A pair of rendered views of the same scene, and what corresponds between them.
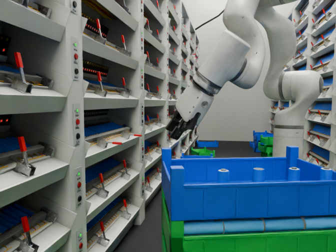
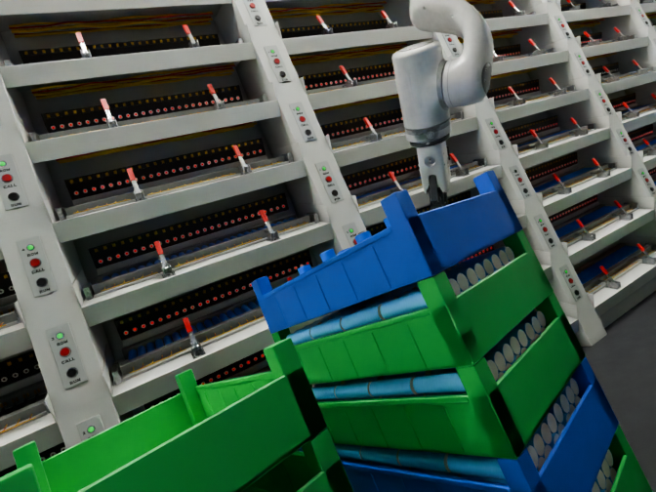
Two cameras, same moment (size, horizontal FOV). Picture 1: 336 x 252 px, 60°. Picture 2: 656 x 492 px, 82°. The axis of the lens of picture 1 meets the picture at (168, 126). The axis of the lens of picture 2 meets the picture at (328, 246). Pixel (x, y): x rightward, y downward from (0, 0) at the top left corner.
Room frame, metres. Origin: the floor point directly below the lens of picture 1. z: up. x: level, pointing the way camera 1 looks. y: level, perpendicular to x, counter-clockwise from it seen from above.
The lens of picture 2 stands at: (0.20, -0.53, 0.50)
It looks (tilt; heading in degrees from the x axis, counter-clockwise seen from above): 6 degrees up; 54
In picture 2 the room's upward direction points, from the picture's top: 23 degrees counter-clockwise
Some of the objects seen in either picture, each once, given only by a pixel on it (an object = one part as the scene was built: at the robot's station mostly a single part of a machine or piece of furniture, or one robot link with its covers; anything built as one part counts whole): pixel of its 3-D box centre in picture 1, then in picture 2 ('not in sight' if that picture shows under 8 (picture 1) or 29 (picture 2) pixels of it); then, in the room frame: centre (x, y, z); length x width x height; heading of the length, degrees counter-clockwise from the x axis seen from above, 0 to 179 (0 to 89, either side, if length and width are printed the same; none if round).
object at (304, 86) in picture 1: (297, 99); not in sight; (1.22, -0.54, 0.67); 0.19 x 0.12 x 0.24; 50
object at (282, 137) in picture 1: (287, 149); not in sight; (1.23, -0.51, 0.46); 0.19 x 0.19 x 0.18
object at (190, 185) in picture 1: (245, 175); (373, 258); (0.54, -0.14, 0.52); 0.30 x 0.20 x 0.08; 95
